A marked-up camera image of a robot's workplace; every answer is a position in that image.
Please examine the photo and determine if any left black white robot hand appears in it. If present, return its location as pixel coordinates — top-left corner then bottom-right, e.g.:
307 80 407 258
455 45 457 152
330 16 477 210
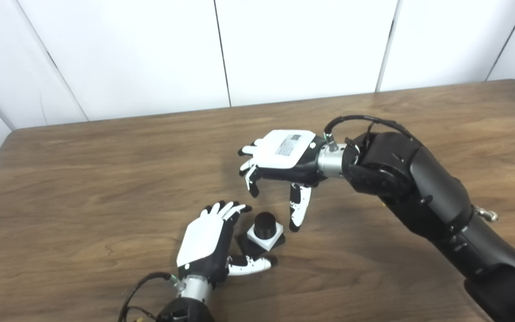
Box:
176 200 272 284

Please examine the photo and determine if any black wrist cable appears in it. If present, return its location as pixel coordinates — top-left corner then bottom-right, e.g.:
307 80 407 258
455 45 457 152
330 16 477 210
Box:
118 272 182 322
324 115 419 144

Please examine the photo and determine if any white square piece with hole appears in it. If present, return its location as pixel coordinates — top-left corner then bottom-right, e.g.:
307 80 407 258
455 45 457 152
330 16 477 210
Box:
246 222 284 251

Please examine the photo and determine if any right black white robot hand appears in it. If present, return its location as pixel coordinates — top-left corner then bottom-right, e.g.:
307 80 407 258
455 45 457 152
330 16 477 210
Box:
238 130 327 233

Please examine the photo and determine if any black peg with square base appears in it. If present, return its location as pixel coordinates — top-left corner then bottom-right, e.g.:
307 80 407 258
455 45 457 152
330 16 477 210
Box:
235 212 286 258

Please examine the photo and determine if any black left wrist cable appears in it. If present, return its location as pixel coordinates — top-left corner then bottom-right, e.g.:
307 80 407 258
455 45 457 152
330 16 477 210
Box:
118 272 182 322

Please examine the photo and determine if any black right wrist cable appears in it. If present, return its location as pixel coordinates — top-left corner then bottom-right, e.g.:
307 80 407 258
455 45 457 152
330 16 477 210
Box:
324 115 419 144

